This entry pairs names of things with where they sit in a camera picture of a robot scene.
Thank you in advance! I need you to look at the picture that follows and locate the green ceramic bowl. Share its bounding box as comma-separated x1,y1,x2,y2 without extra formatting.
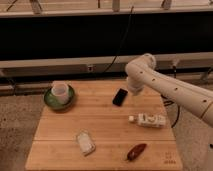
43,87,75,111

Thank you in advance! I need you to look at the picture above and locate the white plastic bottle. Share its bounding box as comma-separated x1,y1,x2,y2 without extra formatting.
128,113,166,128

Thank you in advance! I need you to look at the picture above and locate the white wrapped packet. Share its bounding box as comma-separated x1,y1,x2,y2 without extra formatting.
76,131,96,156

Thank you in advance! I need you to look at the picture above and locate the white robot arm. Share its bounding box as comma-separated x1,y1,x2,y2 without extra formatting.
125,53,213,127

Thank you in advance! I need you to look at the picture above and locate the metal rail frame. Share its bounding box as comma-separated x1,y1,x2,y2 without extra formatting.
0,52,213,78

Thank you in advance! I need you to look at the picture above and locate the white ceramic cup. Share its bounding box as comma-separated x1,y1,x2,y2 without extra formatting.
51,83,69,104

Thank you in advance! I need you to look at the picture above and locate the black eraser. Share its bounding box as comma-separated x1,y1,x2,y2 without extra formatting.
112,89,128,106

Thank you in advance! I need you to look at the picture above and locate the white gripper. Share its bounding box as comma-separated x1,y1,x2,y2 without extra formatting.
126,77,143,95

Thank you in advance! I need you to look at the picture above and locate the black hanging cable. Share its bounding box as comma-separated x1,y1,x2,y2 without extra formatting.
101,5,135,74

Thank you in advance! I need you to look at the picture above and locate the red chili pepper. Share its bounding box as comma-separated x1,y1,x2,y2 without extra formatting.
126,143,146,161

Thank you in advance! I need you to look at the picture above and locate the wooden cutting board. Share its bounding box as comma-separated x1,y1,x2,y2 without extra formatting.
25,80,182,171

